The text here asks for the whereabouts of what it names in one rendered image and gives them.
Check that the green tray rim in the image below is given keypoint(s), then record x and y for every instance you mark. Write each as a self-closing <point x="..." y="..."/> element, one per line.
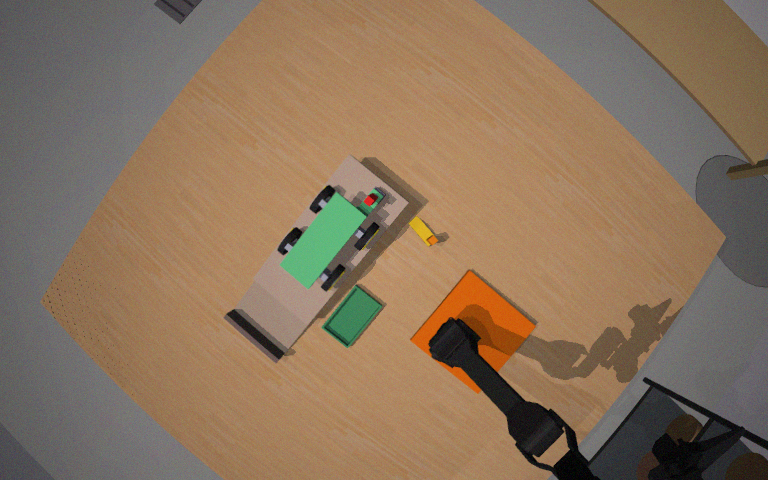
<point x="339" y="339"/>

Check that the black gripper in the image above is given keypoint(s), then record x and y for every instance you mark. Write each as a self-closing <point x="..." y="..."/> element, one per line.
<point x="699" y="454"/>

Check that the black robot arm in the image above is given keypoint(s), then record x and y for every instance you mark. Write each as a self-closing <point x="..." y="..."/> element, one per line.
<point x="533" y="427"/>

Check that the beige flat ramp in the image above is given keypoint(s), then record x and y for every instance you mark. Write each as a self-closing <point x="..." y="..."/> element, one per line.
<point x="277" y="307"/>

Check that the yellow wedge chock with orange handle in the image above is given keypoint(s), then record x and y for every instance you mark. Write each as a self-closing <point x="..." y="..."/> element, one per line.
<point x="422" y="230"/>

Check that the red-headed pin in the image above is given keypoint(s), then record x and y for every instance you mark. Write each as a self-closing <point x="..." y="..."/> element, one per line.
<point x="370" y="199"/>

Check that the green wheeled trolley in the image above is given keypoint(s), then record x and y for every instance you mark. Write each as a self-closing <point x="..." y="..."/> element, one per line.
<point x="339" y="219"/>

